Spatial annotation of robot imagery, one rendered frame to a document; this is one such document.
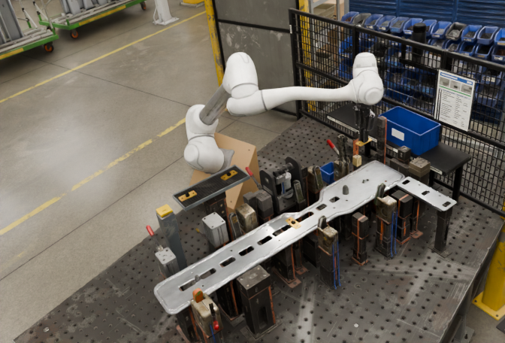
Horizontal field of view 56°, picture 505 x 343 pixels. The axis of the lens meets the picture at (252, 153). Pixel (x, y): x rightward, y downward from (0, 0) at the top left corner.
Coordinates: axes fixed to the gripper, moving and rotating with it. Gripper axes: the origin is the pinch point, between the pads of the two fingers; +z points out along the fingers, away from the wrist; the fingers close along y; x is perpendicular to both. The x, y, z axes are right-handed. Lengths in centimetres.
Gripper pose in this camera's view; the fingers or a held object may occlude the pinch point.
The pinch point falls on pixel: (364, 135)
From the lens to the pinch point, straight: 237.7
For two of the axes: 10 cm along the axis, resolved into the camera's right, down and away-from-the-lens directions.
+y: 5.7, 3.9, -7.2
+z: 1.1, 8.4, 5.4
